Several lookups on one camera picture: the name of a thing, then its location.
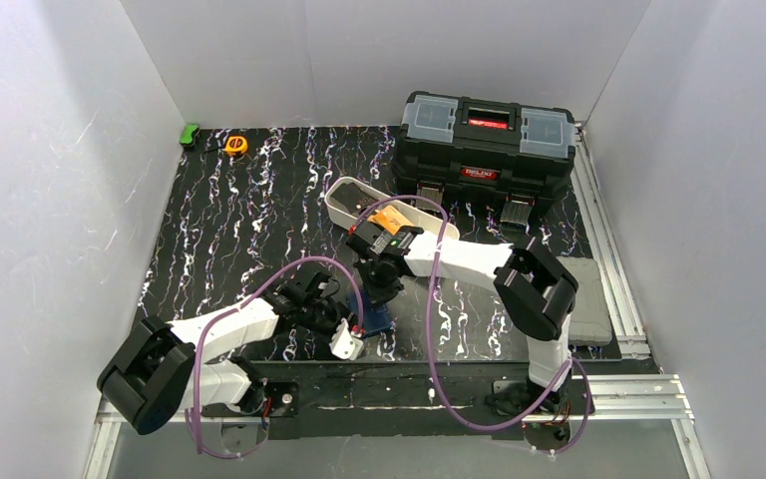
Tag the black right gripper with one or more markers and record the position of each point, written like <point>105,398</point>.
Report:
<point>382,282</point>

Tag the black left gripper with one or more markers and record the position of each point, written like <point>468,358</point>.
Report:
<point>329,313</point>

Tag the blue leather card holder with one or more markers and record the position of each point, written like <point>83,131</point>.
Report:
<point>366,320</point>

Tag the orange card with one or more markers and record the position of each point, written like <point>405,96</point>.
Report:
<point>390,219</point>

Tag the white oblong plastic tray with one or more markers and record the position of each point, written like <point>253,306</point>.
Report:
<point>362,233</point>

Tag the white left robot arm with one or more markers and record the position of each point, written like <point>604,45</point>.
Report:
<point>164,368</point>

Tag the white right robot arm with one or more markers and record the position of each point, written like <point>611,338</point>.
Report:
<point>536,290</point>

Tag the black card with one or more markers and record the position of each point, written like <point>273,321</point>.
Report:
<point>353,198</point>

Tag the black marbled table mat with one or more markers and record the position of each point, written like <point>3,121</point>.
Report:
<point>231,223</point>

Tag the black plastic toolbox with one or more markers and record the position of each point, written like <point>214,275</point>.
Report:
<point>516,159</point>

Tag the yellow tape measure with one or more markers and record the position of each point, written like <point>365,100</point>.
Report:
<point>236,145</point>

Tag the grey pad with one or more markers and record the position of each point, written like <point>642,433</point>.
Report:
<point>590,323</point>

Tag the green small object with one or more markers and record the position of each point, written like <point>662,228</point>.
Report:
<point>189,135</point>

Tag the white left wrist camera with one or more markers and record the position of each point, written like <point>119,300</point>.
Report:
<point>344,344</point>

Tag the aluminium frame rail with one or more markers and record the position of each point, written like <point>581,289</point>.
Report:
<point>396,398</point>

